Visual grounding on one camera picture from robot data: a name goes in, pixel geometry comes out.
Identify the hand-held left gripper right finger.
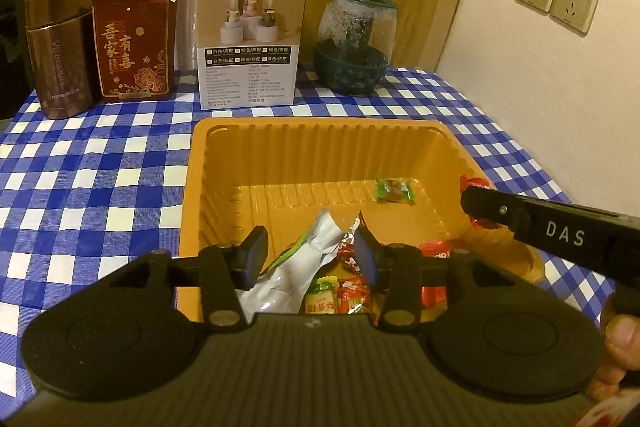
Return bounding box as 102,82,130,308
354,226,526,328

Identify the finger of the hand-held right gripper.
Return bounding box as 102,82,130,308
460,184,532,242

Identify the large red snack packet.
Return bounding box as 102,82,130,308
419,241,455,309

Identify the small red candy packet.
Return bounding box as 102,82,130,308
459,173,497,232

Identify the blue white checkered tablecloth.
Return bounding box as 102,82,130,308
0,67,608,333

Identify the dark red gift box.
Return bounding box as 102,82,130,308
91,0,178,102

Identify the person's right hand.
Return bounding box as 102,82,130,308
587,294,640,404

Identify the white foil packet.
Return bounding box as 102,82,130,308
235,209,347,315

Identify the white product box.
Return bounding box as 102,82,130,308
195,0,308,110

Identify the orange plastic tray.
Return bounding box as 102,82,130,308
179,117,546,329

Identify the green-ended candy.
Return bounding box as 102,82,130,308
375,177,417,206

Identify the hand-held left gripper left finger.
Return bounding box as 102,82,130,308
102,226,269,330

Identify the red brown snack packet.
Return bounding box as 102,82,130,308
337,277,373,314

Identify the glass jar with green base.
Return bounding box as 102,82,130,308
314,0,398,96

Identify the red white candy wrapper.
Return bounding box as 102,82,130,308
336,212,370,274

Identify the brown metal flask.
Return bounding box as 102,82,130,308
24,0,98,120

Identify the yellow green snack packet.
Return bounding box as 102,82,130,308
304,276,341,314

